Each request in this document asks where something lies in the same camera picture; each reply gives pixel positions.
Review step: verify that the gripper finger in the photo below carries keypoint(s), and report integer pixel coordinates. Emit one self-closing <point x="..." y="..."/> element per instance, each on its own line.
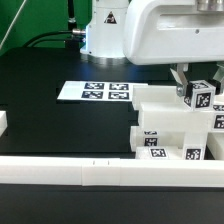
<point x="219" y="77"/>

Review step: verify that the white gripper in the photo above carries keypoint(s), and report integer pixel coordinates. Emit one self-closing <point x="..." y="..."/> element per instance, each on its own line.
<point x="174" y="31"/>

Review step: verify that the white tagged cube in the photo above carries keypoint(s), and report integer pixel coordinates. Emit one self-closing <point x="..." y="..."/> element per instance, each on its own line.
<point x="199" y="95"/>

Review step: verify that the white chair back frame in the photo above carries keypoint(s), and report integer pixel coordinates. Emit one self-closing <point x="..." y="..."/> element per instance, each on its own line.
<point x="160" y="109"/>

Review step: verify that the white chair seat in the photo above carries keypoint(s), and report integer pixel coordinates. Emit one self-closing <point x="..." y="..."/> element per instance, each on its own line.
<point x="195" y="146"/>

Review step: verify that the black vertical pole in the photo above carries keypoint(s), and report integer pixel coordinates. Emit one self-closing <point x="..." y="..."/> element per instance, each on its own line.
<point x="71" y="13"/>

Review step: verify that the white U-shaped fence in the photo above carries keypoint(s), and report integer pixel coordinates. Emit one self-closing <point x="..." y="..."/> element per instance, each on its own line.
<point x="143" y="171"/>

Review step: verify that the white marker base plate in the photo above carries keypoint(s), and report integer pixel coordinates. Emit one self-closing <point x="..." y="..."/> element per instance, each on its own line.
<point x="98" y="91"/>

